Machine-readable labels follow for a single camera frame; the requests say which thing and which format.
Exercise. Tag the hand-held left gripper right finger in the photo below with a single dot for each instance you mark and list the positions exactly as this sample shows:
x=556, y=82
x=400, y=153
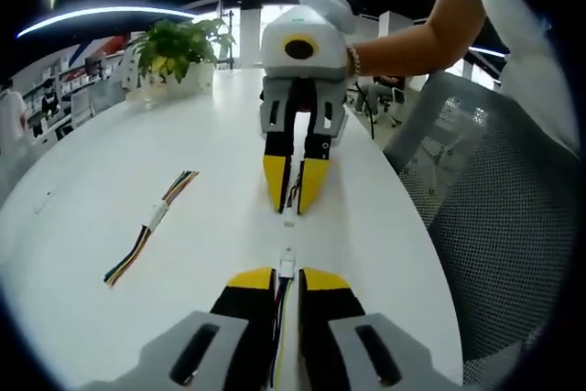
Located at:
x=325, y=308

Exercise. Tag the black tripod stand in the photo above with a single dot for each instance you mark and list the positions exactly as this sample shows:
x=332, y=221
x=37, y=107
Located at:
x=230, y=38

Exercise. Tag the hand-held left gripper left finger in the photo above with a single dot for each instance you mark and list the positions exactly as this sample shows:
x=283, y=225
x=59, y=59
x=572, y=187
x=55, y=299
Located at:
x=238, y=304

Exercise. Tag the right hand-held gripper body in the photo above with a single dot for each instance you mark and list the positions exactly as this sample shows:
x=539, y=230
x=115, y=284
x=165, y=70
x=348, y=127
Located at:
x=279, y=61

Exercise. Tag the curved ceiling strip light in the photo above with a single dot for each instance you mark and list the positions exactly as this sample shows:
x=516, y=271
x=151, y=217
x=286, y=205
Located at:
x=100, y=13

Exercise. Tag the green potted plant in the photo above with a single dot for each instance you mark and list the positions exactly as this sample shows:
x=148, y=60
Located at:
x=178, y=50

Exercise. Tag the grey mesh office chair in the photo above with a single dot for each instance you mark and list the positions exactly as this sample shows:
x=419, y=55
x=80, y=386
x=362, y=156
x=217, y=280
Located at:
x=485, y=226

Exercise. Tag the person's white shirt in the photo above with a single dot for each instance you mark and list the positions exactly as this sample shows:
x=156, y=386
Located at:
x=517, y=43

